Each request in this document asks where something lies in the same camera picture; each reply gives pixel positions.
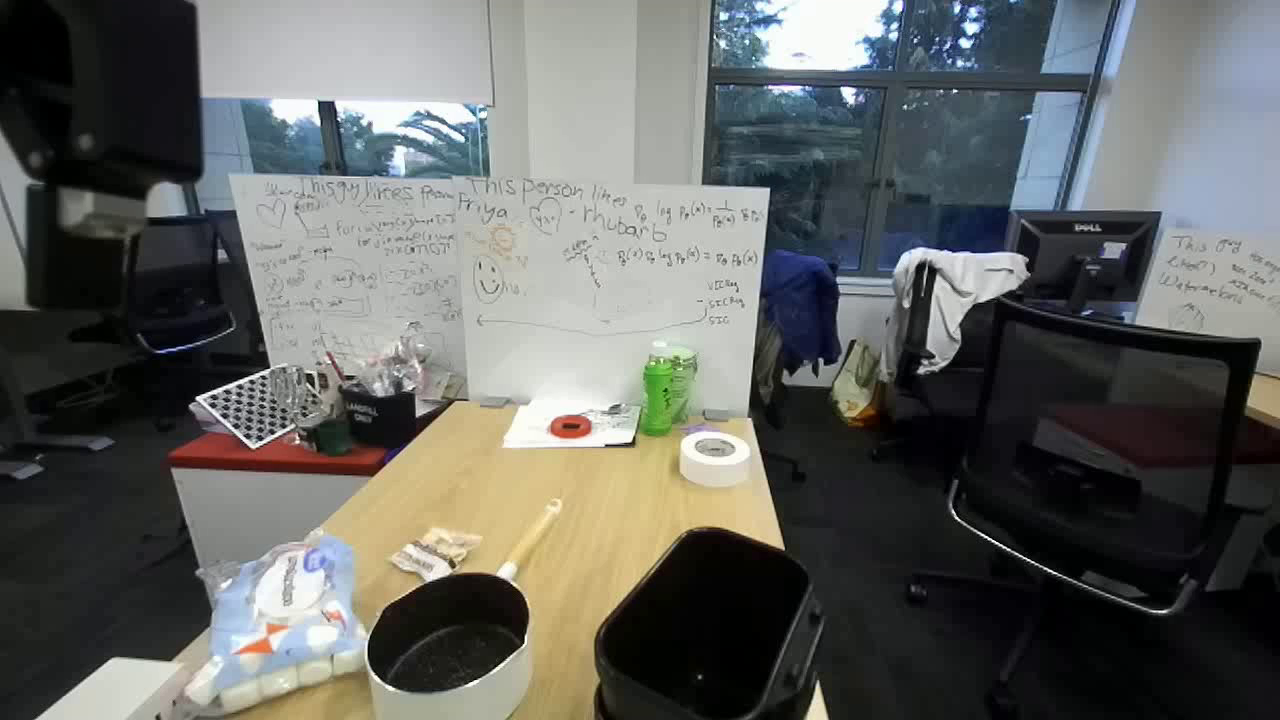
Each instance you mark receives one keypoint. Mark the black computer monitor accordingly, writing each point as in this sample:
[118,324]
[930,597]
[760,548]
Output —
[1084,263]

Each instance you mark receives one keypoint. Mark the black foreground device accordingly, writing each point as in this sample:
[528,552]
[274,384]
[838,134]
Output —
[94,82]

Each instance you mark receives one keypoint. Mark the black mesh office chair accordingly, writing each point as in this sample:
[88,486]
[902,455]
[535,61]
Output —
[1106,441]

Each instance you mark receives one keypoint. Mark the marshmallow bag blue white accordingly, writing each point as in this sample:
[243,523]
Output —
[282,620]

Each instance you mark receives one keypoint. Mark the yellow green floor bag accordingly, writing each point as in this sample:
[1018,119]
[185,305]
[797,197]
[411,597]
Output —
[857,384]

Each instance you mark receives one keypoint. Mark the green wipes canister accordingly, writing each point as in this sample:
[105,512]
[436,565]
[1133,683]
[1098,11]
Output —
[667,394]

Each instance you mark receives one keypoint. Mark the white paper sheet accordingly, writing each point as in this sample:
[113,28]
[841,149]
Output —
[528,430]

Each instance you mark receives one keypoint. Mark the small sugar packet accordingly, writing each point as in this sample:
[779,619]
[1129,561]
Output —
[423,561]
[448,546]

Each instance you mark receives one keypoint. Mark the whiteboard with dense handwriting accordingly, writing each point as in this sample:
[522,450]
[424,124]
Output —
[345,266]

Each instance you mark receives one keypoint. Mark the crumpled clear plastic bag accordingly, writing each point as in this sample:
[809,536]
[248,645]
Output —
[384,362]

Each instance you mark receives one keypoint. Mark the wooden office desk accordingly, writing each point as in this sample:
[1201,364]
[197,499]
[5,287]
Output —
[1265,400]

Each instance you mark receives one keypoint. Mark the dark green cup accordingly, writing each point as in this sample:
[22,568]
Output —
[330,434]

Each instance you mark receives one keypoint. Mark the black bin holding clutter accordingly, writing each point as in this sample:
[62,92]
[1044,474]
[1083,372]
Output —
[380,422]

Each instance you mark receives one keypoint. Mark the large glass window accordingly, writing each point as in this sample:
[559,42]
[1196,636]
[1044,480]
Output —
[904,134]

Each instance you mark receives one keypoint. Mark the white cloth on chair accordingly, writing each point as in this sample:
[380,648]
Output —
[966,287]

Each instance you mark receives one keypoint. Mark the black chair under cloth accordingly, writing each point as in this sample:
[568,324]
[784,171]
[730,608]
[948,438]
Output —
[933,406]

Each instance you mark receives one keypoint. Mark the blue jacket on chair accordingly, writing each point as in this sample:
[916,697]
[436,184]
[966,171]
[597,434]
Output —
[803,305]

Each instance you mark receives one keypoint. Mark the white roller blind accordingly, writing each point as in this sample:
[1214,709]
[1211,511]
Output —
[345,47]

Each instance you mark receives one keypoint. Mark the whiteboard with smiley drawing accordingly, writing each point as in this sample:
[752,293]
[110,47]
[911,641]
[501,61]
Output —
[600,335]

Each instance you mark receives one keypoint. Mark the red tape roll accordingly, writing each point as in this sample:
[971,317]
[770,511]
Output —
[588,424]

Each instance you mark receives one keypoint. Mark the white power box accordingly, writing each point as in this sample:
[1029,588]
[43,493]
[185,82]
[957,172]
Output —
[113,688]

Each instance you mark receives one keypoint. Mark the white round container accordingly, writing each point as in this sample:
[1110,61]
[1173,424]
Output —
[694,464]

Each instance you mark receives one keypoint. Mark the small leaning whiteboard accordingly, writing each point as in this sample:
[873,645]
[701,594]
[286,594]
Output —
[1214,293]

